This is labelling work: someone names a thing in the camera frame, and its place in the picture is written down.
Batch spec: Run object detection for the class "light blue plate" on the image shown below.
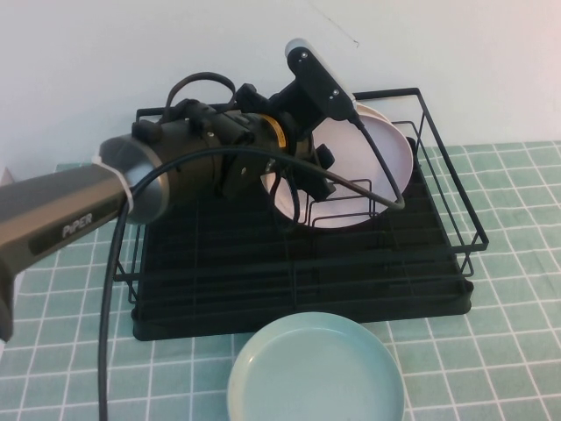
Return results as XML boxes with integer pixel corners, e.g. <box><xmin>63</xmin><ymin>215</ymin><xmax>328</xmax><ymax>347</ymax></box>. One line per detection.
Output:
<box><xmin>226</xmin><ymin>311</ymin><xmax>405</xmax><ymax>421</ymax></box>

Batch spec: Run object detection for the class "black and white wrist camera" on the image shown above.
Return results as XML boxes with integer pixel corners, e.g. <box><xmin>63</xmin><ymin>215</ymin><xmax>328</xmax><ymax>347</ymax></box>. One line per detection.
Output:
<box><xmin>283</xmin><ymin>38</ymin><xmax>357</xmax><ymax>120</ymax></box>

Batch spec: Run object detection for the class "pink plate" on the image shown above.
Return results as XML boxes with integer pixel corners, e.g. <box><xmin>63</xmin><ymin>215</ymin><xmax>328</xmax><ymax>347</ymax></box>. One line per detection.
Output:
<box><xmin>261</xmin><ymin>114</ymin><xmax>414</xmax><ymax>232</ymax></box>

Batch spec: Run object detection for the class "white zip tie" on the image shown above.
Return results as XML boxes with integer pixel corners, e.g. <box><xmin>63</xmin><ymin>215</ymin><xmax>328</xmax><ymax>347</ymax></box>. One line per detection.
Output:
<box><xmin>90</xmin><ymin>151</ymin><xmax>136</xmax><ymax>212</ymax></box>

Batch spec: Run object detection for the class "green checked tablecloth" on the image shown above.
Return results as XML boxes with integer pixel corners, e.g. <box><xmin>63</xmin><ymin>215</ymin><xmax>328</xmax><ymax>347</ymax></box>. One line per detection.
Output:
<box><xmin>0</xmin><ymin>139</ymin><xmax>561</xmax><ymax>421</ymax></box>

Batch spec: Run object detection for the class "black camera cable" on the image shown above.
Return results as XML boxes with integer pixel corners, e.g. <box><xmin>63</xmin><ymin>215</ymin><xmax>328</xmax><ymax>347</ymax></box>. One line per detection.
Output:
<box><xmin>96</xmin><ymin>111</ymin><xmax>406</xmax><ymax>421</ymax></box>

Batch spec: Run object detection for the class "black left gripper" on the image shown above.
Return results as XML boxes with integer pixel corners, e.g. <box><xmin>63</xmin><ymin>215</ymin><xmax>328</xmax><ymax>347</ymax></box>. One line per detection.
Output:
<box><xmin>266</xmin><ymin>82</ymin><xmax>339</xmax><ymax>203</ymax></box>

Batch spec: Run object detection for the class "black wire dish rack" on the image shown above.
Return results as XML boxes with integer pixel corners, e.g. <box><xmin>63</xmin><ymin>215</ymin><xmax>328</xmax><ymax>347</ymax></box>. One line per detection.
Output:
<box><xmin>112</xmin><ymin>87</ymin><xmax>490</xmax><ymax>306</ymax></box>

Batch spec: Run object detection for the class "black plastic drip tray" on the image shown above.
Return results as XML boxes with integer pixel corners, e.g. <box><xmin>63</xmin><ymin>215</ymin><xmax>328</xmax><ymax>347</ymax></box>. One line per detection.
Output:
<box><xmin>131</xmin><ymin>135</ymin><xmax>475</xmax><ymax>342</ymax></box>

